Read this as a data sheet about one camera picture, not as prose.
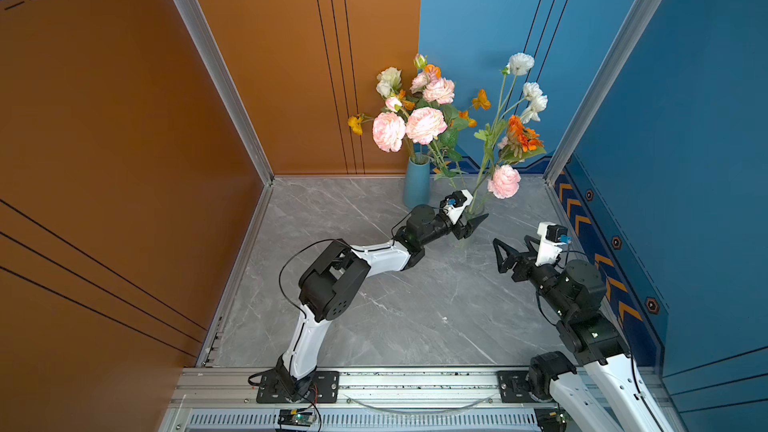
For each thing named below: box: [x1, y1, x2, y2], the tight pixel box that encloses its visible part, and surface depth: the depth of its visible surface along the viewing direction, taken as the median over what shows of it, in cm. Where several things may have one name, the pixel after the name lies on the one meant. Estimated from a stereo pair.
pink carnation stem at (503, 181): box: [472, 165, 521, 211], surface depth 68 cm
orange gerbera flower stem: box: [498, 115, 547, 163], surface depth 62 cm
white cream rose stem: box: [376, 66, 402, 95], surface depth 89 cm
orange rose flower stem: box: [424, 64, 441, 79], surface depth 89 cm
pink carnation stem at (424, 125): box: [373, 107, 462, 189], surface depth 57 cm
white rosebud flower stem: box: [376, 80, 391, 100], surface depth 87 cm
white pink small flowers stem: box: [468, 53, 548, 207], surface depth 71 cm
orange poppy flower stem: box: [458, 88, 492, 128], surface depth 91 cm
